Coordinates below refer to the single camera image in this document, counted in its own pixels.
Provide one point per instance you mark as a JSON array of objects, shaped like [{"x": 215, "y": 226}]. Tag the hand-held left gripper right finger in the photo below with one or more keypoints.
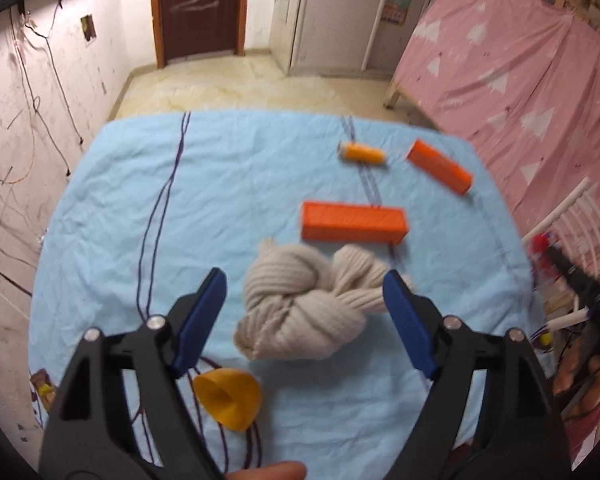
[{"x": 410, "y": 325}]

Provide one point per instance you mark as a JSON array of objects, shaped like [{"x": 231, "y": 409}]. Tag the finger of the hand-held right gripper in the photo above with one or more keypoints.
[{"x": 575, "y": 275}]

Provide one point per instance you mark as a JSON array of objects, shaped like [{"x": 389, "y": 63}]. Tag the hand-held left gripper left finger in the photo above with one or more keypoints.
[{"x": 200, "y": 320}]

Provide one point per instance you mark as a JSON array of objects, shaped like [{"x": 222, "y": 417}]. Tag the red printed plastic bag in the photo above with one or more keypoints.
[{"x": 541, "y": 249}]

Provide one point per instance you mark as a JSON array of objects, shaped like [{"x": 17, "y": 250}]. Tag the beige knitted scarf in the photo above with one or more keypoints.
[{"x": 300, "y": 315}]

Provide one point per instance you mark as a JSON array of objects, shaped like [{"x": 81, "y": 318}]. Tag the person's right hand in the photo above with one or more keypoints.
[{"x": 577, "y": 380}]

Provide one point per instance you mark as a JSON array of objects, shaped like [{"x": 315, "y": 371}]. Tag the person's left hand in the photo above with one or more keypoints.
[{"x": 267, "y": 471}]

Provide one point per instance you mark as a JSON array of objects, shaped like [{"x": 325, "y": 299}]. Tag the white slatted chair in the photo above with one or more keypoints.
[{"x": 570, "y": 207}]

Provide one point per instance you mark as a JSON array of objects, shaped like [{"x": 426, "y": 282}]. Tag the yellow plastic cone cup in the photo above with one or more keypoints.
[{"x": 230, "y": 395}]

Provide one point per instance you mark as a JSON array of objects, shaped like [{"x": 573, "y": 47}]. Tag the long orange carton box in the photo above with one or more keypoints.
[{"x": 352, "y": 222}]

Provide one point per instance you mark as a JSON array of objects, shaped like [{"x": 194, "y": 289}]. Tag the short orange carton box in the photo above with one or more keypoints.
[{"x": 437, "y": 166}]

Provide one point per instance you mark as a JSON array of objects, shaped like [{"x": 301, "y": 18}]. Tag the light blue bed sheet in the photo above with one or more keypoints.
[{"x": 260, "y": 170}]

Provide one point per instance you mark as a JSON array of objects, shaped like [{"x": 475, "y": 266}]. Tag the small yellow bottle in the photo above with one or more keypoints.
[{"x": 365, "y": 154}]

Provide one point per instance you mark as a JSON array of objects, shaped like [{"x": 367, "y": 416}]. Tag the pink tree print curtain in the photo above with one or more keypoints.
[{"x": 505, "y": 85}]

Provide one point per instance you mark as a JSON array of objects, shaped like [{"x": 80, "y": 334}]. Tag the dark red door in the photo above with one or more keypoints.
[{"x": 200, "y": 20}]

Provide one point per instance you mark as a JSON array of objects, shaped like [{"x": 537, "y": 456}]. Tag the white louvered wardrobe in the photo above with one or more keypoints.
[{"x": 330, "y": 20}]

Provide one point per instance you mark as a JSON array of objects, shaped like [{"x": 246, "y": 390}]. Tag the open wall outlet box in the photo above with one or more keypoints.
[{"x": 87, "y": 28}]

